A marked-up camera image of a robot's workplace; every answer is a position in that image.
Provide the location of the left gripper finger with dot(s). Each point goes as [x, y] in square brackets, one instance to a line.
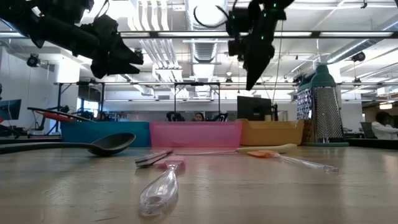
[124, 70]
[130, 57]

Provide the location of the small pale cup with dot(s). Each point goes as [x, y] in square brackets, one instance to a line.
[268, 118]

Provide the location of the office chair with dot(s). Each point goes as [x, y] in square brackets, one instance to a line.
[367, 130]

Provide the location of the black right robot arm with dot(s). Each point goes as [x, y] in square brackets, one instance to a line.
[280, 3]

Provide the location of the blue plastic bin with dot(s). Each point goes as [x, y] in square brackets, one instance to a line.
[93, 132]

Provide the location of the black background robot arm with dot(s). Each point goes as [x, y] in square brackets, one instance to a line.
[63, 109]
[174, 116]
[220, 117]

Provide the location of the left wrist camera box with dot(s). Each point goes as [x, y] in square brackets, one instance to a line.
[105, 25]

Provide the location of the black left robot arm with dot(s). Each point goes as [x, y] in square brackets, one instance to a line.
[46, 28]

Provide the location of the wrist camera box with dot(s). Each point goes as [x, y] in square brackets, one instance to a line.
[237, 21]
[105, 25]

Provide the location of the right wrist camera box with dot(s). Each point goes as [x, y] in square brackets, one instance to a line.
[237, 21]

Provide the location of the small monitor blue screen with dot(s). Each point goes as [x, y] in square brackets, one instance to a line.
[11, 109]

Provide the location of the lit ceiling lamp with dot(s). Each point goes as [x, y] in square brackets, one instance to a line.
[385, 106]

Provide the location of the black monitor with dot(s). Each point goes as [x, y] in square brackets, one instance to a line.
[253, 109]

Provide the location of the brown perforated box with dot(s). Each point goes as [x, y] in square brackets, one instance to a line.
[308, 132]

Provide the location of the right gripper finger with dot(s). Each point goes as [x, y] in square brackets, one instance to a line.
[256, 65]

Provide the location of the silver ventilation duct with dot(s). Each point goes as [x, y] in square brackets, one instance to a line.
[205, 46]

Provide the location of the black plastic spoon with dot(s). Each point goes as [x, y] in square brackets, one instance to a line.
[46, 111]
[112, 143]

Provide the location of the black ceiling track light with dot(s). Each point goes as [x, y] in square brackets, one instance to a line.
[32, 60]
[359, 56]
[140, 51]

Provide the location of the pink plastic bin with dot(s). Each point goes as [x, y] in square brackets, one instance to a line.
[196, 133]

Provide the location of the orange plastic bin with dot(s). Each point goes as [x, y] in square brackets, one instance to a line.
[270, 133]

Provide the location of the black frame rail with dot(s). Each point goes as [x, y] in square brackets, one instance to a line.
[31, 140]
[373, 143]

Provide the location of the black frame beam with lights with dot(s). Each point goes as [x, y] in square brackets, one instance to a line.
[315, 34]

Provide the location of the black frame stand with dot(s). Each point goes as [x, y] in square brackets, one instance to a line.
[58, 105]
[196, 84]

